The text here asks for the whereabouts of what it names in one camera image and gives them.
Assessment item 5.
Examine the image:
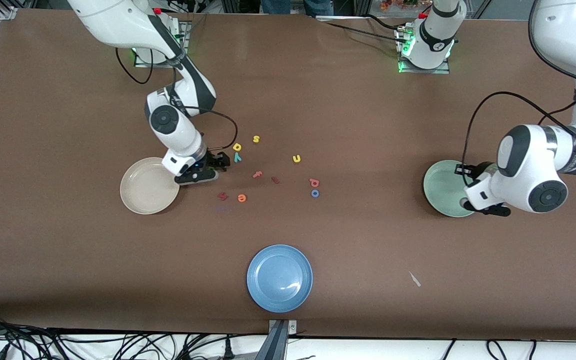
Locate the black base power cable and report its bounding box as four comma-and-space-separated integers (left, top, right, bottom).
318, 19, 404, 43
365, 12, 409, 31

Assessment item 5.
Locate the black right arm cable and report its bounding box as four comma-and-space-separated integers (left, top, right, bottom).
115, 45, 239, 152

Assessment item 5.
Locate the grey metal camera post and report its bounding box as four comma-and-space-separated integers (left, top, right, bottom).
255, 319, 299, 360

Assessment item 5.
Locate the aluminium frame corner bracket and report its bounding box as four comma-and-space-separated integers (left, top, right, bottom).
0, 0, 36, 21

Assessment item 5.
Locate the blue plate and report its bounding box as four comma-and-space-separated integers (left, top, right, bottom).
246, 244, 314, 314

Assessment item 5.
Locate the orange decorative object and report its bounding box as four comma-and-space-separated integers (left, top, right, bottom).
380, 0, 419, 11

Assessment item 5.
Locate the beige brown plate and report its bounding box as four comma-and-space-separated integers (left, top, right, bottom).
119, 157, 181, 216

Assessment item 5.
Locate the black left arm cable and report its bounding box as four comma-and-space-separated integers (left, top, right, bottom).
462, 0, 576, 168

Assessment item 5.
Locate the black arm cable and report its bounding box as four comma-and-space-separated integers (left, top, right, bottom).
115, 45, 239, 152
462, 0, 576, 168

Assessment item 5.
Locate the pale green plate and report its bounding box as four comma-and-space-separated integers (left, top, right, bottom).
423, 159, 476, 218

